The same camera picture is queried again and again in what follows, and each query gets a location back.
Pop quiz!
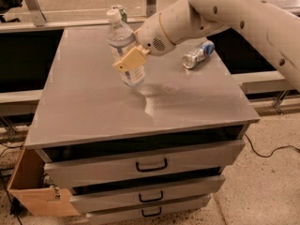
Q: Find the bottom grey drawer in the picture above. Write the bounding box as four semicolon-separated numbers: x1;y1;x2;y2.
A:
86;195;210;225

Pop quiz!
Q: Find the black floor cable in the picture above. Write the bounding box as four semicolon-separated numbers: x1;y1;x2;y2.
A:
243;132;300;158

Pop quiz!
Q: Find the green soda can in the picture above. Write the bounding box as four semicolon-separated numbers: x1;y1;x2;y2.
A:
111;5;128;23

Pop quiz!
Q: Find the middle grey drawer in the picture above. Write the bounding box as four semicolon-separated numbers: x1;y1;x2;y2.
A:
70;173;225;213

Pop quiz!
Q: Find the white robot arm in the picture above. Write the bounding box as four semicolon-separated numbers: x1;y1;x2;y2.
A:
113;0;300;91

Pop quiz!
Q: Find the grey drawer cabinet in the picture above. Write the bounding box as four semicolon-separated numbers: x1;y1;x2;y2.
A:
23;22;261;225

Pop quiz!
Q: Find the metal window railing frame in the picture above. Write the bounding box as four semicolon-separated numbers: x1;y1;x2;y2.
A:
0;0;300;33

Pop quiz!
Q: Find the clear plastic water bottle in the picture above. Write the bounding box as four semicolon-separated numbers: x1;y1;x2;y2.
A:
106;8;145;86

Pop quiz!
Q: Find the top grey drawer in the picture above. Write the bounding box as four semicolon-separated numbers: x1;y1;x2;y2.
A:
44;140;245;188

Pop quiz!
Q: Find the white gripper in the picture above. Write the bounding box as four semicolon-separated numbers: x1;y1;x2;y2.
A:
112;13;175;72

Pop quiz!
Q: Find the grey drawer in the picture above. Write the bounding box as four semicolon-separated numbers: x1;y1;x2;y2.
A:
86;195;210;225
70;173;225;213
44;140;245;188

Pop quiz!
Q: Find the crushed blue silver can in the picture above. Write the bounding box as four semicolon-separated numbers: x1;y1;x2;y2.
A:
182;40;215;69

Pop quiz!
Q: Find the cardboard box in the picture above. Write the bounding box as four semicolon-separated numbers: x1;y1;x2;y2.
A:
7;148;80;217

